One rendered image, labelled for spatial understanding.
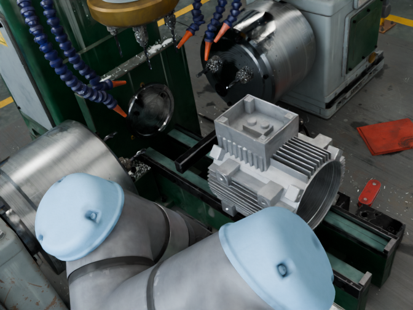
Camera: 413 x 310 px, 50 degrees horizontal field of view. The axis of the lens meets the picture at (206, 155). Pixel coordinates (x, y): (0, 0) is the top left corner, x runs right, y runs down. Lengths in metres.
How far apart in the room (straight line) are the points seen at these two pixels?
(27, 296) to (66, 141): 0.27
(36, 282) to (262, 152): 0.44
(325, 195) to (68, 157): 0.50
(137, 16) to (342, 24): 0.61
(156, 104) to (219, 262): 0.86
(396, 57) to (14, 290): 1.35
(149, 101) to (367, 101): 0.68
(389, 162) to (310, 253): 0.97
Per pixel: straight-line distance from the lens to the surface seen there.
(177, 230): 0.46
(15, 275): 0.79
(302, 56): 1.15
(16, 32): 1.03
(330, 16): 1.19
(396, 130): 1.33
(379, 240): 0.93
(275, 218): 0.28
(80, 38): 1.10
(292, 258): 0.27
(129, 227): 0.39
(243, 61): 1.10
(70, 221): 0.38
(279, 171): 0.80
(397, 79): 1.55
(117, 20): 0.86
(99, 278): 0.37
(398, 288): 1.02
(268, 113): 0.87
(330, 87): 1.32
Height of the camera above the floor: 1.65
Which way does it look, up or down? 42 degrees down
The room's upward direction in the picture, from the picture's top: 11 degrees counter-clockwise
